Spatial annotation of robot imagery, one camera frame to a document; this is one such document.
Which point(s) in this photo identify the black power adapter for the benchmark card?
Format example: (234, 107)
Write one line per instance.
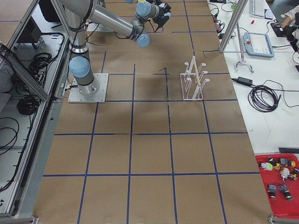
(245, 81)

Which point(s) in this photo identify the blue teach pendant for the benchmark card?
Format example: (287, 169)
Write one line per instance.
(257, 44)

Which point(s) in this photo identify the white wire cup rack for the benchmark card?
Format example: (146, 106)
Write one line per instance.
(192, 81)

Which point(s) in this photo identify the red parts tray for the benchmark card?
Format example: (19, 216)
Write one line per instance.
(280, 176)

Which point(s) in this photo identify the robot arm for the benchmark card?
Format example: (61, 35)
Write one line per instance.
(79, 13)

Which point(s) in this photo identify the aluminium frame post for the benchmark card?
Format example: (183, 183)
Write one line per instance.
(232, 24)

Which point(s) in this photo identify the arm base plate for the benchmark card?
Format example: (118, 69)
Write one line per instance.
(92, 93)

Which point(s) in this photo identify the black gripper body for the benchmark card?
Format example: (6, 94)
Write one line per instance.
(165, 10)

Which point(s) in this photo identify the white keyboard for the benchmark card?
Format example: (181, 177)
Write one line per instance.
(256, 9)

